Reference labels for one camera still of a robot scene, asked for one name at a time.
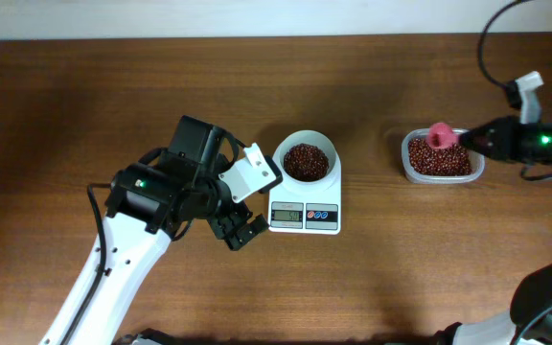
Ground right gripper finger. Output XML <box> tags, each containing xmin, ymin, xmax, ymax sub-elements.
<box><xmin>459</xmin><ymin>138</ymin><xmax>495</xmax><ymax>160</ymax></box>
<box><xmin>458</xmin><ymin>118</ymin><xmax>499</xmax><ymax>143</ymax></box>

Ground pink measuring scoop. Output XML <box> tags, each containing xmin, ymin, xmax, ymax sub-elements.
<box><xmin>425</xmin><ymin>123</ymin><xmax>459</xmax><ymax>150</ymax></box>

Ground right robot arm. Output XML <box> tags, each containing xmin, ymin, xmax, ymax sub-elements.
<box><xmin>432</xmin><ymin>96</ymin><xmax>552</xmax><ymax>345</ymax></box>

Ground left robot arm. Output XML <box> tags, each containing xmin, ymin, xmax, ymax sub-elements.
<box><xmin>42</xmin><ymin>116</ymin><xmax>283</xmax><ymax>345</ymax></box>

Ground white digital kitchen scale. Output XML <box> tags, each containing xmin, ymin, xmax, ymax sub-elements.
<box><xmin>268</xmin><ymin>149</ymin><xmax>343</xmax><ymax>235</ymax></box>

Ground clear plastic bean container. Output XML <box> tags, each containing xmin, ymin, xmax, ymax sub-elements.
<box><xmin>402</xmin><ymin>128</ymin><xmax>485</xmax><ymax>185</ymax></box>

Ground red beans in bowl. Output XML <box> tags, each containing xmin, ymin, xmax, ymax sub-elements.
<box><xmin>283</xmin><ymin>144</ymin><xmax>330</xmax><ymax>182</ymax></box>

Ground white round bowl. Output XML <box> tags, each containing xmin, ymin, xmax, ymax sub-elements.
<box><xmin>275</xmin><ymin>130</ymin><xmax>341</xmax><ymax>184</ymax></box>

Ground left black cable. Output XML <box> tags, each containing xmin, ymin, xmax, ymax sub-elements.
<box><xmin>59</xmin><ymin>131</ymin><xmax>248</xmax><ymax>345</ymax></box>

